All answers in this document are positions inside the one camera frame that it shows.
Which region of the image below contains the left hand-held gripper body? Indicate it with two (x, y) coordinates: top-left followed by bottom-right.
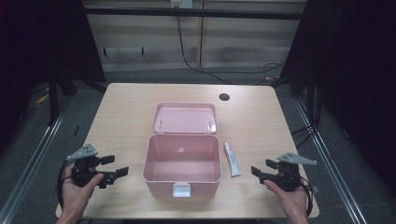
(65, 143), (106, 188)

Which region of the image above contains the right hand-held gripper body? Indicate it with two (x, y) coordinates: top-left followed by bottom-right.
(262, 151), (318, 192)

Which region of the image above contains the white ointment tube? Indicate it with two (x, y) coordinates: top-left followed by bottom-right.
(223, 141), (243, 178)

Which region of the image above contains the pink storage box with lid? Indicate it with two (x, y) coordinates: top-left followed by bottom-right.
(142, 102), (223, 199)

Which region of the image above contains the person's left hand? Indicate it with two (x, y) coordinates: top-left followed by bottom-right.
(61, 163), (106, 217)

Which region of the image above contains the person's right hand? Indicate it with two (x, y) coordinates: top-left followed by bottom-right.
(262, 179), (308, 219)

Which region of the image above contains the black metal stand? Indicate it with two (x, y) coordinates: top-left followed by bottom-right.
(47, 73), (61, 126)

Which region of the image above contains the yellow floor marker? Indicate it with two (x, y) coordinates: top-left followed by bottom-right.
(35, 92), (50, 105)

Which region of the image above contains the black curtain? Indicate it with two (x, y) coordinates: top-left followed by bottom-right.
(279, 0), (396, 190)
(0, 0), (107, 147)

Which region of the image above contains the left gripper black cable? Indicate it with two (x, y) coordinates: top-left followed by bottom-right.
(56, 159), (73, 210)

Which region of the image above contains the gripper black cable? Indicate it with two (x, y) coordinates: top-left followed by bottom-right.
(299, 175), (315, 217)
(56, 159), (73, 210)

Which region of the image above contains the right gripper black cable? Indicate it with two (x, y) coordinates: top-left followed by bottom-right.
(299, 175), (315, 217)

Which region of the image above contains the metal floor rail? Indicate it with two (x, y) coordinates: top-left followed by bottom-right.
(293, 98), (368, 224)
(0, 106), (68, 224)

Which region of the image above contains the bundle of black floor cables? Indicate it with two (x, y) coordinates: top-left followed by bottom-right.
(290, 82), (323, 149)

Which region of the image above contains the black hanging wall cable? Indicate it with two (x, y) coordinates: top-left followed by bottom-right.
(175, 15), (286, 86)

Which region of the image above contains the black horizontal frame bar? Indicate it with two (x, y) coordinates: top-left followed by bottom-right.
(83, 7), (304, 21)

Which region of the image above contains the white wall socket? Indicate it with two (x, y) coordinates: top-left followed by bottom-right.
(170, 0), (194, 9)

